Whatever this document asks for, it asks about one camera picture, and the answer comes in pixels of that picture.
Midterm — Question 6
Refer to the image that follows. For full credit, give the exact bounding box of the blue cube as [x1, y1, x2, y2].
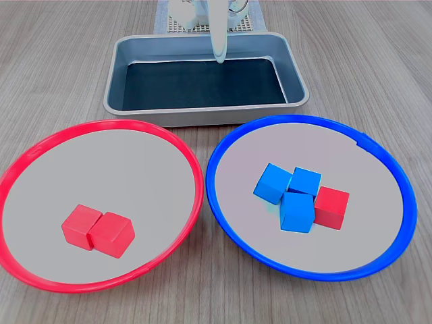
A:
[289, 167, 323, 197]
[279, 192, 316, 234]
[253, 163, 293, 205]

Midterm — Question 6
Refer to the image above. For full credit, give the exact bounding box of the black mat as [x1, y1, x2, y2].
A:
[121, 57, 288, 111]

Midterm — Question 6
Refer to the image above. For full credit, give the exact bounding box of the pale perforated plate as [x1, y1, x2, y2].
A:
[167, 13, 254, 34]

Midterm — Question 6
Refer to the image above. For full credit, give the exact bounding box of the red cube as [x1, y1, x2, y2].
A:
[88, 211, 136, 260]
[61, 203, 103, 252]
[314, 186, 350, 232]

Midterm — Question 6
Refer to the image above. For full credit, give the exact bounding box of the steel tray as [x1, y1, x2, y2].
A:
[103, 32, 311, 128]

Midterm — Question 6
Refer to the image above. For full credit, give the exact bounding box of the red-rimmed white plate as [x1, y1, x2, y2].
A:
[0, 118, 205, 294]

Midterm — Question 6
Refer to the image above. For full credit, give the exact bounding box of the blue-rimmed white plate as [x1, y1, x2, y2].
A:
[205, 114, 419, 283]

